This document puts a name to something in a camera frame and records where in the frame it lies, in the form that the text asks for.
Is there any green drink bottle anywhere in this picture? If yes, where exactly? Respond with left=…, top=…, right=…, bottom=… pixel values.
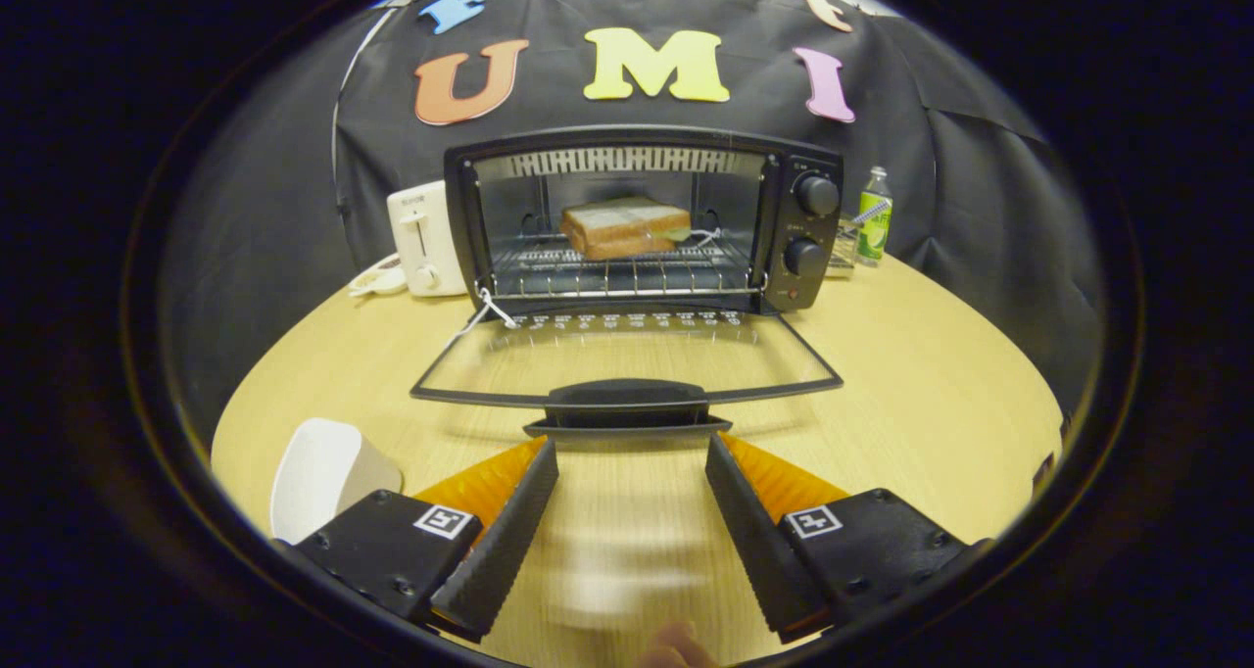
left=855, top=166, right=894, bottom=267

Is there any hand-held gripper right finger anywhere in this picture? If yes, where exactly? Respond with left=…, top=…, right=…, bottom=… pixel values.
left=705, top=432, right=971, bottom=644

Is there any white rectangular plate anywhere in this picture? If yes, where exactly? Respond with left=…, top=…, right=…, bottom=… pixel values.
left=269, top=417, right=405, bottom=546

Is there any white string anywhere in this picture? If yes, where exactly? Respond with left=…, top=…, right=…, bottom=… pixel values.
left=456, top=281, right=520, bottom=341

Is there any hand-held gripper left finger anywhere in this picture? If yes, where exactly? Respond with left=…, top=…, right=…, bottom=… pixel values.
left=294, top=437, right=561, bottom=642

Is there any black backdrop cloth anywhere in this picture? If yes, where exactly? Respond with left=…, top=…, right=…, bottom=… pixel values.
left=167, top=0, right=1108, bottom=424

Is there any small white snack dish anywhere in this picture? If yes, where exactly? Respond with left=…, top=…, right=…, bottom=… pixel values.
left=348, top=255, right=409, bottom=299

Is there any toasted sandwich with lettuce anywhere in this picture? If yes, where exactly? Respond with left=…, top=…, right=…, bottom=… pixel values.
left=558, top=196, right=694, bottom=262

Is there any white pop-up toaster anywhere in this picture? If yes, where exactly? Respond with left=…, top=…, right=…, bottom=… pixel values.
left=386, top=180, right=469, bottom=299

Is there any black toaster oven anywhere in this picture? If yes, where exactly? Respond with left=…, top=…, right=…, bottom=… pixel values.
left=410, top=124, right=845, bottom=441

